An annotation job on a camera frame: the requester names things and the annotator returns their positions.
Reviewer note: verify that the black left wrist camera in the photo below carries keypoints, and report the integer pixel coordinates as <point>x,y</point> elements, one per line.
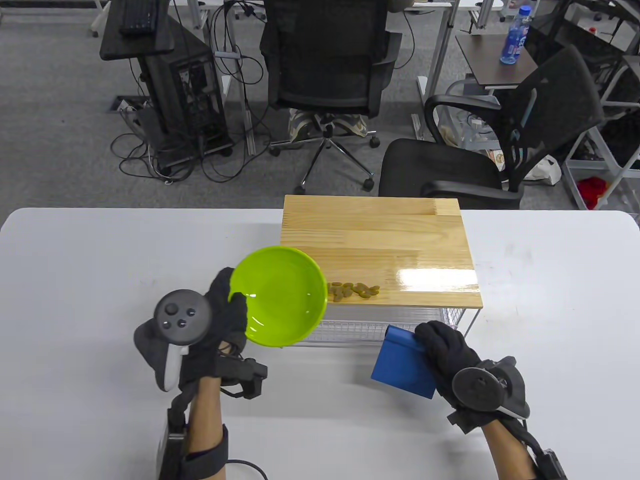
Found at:
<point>247,375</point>

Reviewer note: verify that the grey hand controller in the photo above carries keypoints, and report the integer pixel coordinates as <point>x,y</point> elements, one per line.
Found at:
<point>182,315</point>
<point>480,390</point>

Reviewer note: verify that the grey right hand controller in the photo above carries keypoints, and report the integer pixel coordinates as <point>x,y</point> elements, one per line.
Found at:
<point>480,390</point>

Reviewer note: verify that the brown side table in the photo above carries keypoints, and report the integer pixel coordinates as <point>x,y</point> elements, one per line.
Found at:
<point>490,65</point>

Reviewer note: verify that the person's left hand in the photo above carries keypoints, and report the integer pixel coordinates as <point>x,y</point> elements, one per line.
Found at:
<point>227,325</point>

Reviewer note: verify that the blue plastic scraper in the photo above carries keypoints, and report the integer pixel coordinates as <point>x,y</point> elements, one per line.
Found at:
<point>400,365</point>

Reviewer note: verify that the black computer tower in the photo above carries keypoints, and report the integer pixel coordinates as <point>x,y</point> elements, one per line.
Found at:
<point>190,100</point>

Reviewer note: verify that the grey left hand controller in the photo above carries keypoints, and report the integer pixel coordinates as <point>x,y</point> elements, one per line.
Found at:
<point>182,315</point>

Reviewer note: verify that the white bag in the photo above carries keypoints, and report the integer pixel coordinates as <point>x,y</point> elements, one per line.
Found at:
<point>547,170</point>

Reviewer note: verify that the person's right forearm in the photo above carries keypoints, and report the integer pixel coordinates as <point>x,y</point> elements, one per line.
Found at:
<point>510,450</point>

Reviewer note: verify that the green plastic bowl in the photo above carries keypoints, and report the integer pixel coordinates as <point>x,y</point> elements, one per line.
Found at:
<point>280,295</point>

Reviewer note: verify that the black right forearm box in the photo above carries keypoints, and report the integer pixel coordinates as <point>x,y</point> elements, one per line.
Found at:
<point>552,467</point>

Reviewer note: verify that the black office chair chrome base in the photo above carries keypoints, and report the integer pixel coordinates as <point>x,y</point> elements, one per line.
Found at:
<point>325,50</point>

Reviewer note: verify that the black labelled left forearm box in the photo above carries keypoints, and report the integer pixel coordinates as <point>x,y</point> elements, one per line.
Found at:
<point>170,450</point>

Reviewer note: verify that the black keyboard stand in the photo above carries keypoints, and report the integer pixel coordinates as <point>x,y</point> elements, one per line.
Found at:
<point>135,46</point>

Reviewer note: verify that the person's left forearm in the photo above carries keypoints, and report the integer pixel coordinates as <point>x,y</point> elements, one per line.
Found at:
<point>205,415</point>

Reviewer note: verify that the black mesh armrest office chair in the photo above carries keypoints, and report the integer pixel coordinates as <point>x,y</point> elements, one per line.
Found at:
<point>435,165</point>

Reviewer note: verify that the blue water bottle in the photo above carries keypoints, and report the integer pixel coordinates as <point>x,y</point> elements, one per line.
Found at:
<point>515,37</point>

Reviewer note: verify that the black keyboard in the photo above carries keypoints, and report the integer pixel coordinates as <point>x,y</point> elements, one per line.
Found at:
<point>137,15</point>

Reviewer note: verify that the red cloth item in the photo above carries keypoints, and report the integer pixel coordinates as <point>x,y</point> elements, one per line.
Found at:
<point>592,192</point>

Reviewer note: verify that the white metal storage rack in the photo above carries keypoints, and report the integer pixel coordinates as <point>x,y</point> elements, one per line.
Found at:
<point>575,150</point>

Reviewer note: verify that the pile of green raisins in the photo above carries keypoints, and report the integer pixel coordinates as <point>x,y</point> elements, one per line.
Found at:
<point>352,290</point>

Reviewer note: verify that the person's right hand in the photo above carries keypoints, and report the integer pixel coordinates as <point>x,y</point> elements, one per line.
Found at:
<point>445,350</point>

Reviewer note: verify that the floor socket box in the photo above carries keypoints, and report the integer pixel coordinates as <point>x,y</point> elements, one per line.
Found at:
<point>125,105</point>

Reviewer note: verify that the white desk leg frame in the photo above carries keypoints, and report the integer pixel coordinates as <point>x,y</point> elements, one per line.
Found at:
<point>440,50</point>

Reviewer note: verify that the wood-topped white mesh sliding drawer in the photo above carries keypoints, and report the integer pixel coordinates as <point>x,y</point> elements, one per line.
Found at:
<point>375,240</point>

